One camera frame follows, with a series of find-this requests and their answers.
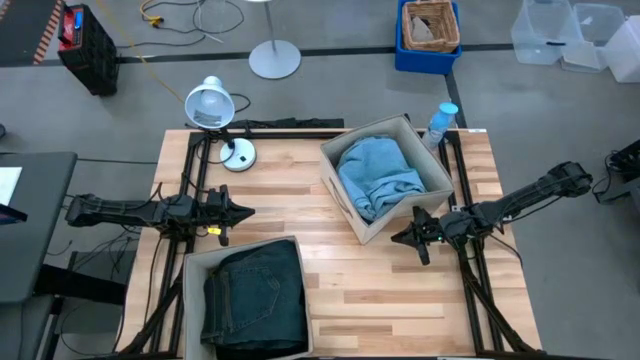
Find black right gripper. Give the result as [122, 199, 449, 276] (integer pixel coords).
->
[390, 205, 454, 267]

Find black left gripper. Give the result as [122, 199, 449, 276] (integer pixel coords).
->
[198, 183, 257, 248]

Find light blue jeans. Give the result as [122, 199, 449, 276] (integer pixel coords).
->
[335, 135, 428, 224]

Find dark blue jeans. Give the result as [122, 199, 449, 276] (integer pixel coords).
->
[199, 238, 309, 351]

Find beige fabric box smile print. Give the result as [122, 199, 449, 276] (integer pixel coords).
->
[318, 113, 456, 246]

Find plain beige fabric box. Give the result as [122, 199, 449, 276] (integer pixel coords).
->
[182, 234, 315, 360]

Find clear bottle blue cap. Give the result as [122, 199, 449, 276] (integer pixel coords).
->
[421, 101, 459, 154]

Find white desk lamp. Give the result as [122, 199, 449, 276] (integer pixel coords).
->
[183, 75, 257, 173]

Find grey floor lamp stand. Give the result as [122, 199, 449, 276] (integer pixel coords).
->
[244, 0, 303, 80]

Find blue plastic bin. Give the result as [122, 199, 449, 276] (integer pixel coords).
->
[393, 0, 463, 76]

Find dark grey desk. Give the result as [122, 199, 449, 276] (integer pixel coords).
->
[0, 151, 79, 306]

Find beige flat scrap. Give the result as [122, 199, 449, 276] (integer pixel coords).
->
[411, 16, 435, 45]

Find wicker basket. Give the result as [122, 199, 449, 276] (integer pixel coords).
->
[400, 0, 461, 54]

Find black red tool case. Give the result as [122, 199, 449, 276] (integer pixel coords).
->
[55, 3, 121, 97]

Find white paper sheet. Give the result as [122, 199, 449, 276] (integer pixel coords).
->
[0, 166, 24, 207]

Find clear bin black clip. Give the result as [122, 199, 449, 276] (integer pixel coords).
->
[509, 0, 584, 66]

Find clear plastic bin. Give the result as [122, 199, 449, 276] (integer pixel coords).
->
[559, 2, 626, 74]

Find white plastic bin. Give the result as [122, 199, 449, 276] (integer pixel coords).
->
[602, 14, 640, 84]

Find dark mat striped edge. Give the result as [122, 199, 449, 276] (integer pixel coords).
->
[0, 0, 66, 66]

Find black aluminium table frame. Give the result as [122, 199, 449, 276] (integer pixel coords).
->
[117, 127, 539, 360]

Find yellow cable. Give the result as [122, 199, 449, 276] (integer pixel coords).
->
[94, 0, 186, 104]

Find yellow cable plug coil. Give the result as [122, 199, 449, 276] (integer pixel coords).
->
[138, 0, 165, 27]

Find black equipment with cables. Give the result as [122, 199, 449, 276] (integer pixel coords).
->
[592, 138, 640, 206]

